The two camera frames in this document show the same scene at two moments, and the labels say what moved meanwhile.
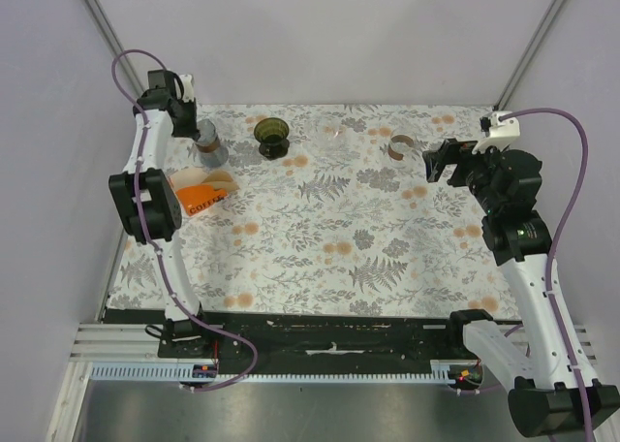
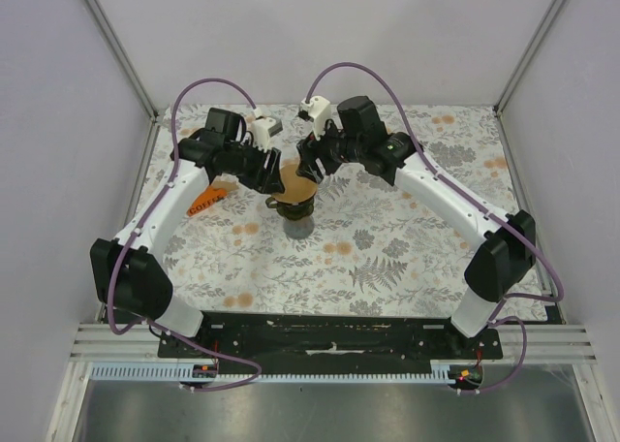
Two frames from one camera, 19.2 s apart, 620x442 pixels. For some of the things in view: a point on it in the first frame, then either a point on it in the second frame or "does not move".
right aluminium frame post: [556, 2] does not move
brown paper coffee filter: [221, 179] → [297, 189]
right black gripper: [454, 152] → [307, 161]
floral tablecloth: [333, 216] does not move
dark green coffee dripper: [272, 134] → [292, 210]
